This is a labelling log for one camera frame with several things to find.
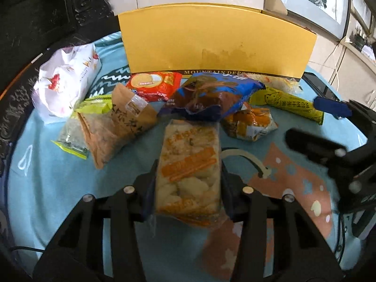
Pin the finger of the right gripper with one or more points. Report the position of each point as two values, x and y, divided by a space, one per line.
315 148
338 109

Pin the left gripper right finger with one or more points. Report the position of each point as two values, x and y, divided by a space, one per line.
300 252

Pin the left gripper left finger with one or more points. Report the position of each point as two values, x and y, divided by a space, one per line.
75 252

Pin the orange rice cracker pack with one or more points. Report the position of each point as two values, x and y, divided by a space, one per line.
188 174

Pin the black smartphone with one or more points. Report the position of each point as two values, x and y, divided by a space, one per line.
320 88

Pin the clear pack behind blue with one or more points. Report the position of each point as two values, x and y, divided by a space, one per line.
283 84

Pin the long yellow rice cracker pack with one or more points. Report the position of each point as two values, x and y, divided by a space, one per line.
287 102

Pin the light blue table cloth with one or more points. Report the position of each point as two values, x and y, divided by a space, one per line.
45 183

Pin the orange small snack pack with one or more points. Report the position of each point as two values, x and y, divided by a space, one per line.
249 123

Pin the framed lotus painting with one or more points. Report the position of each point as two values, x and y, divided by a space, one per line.
332 16

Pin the green white snack pack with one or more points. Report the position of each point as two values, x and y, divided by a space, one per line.
71 139

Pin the brown paper snack pack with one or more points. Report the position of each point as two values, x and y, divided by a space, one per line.
106 133

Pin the blue snack wrapper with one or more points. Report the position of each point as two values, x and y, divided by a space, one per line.
210 97

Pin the yellow cardboard box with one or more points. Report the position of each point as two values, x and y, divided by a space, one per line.
191 37

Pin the white floral tissue pack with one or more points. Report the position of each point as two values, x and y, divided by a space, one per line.
63 81

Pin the red biscuit pack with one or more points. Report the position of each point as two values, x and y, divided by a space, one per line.
155 86

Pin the dark carved wooden chair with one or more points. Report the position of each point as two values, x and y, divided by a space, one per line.
31 30

